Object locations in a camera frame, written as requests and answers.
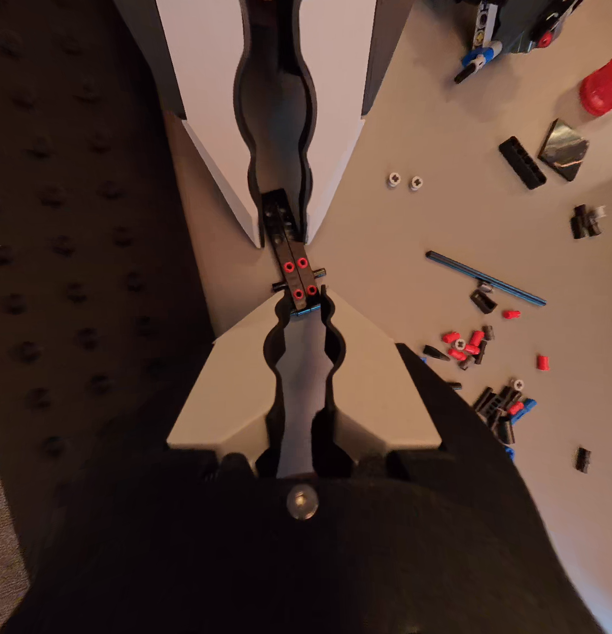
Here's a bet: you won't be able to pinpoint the dark dimpled panel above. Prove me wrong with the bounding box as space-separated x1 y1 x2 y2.
0 0 222 570

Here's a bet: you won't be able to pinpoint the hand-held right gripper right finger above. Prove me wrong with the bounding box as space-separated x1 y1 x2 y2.
312 284 444 478

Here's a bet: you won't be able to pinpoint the black beam assembly red pins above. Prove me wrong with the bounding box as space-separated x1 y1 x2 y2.
260 188 328 318

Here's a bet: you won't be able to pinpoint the pile of small toy bricks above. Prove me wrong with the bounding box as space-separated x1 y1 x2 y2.
420 324 539 461

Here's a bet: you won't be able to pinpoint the black short beam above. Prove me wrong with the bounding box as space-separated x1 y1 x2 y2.
498 136 548 190

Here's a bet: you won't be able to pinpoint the black square tile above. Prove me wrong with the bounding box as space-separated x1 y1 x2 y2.
537 118 590 182

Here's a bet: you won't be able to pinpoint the red wheel hub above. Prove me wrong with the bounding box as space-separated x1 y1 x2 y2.
578 52 612 118

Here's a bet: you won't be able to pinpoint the black blue toy car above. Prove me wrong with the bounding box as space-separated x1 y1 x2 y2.
453 0 584 85

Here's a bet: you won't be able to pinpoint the light grey desk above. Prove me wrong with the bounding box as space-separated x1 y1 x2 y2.
162 0 612 634

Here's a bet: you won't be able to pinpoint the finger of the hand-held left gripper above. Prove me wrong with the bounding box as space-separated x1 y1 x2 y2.
155 0 266 250
296 0 378 247

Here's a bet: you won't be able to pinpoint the long black axle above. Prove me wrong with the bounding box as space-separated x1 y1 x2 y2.
425 251 548 306

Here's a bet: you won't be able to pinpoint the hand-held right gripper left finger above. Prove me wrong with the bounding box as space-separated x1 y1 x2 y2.
166 295 288 478

